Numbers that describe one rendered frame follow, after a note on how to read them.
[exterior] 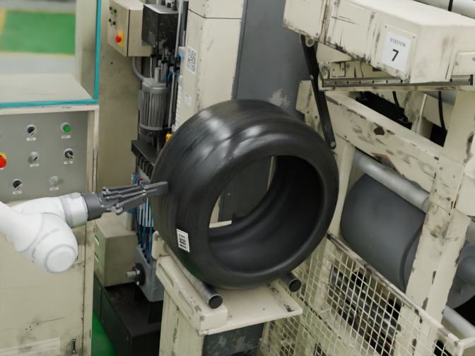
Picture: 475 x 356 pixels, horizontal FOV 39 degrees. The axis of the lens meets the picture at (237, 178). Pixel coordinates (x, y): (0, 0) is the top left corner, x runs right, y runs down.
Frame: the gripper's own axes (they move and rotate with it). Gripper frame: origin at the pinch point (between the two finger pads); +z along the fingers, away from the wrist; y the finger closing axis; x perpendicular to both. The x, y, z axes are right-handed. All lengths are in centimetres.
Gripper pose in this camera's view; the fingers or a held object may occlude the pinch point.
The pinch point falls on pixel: (155, 189)
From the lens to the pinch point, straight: 186.7
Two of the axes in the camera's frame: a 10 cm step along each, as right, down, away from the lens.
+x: 0.2, 8.8, 4.7
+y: -4.6, -4.1, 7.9
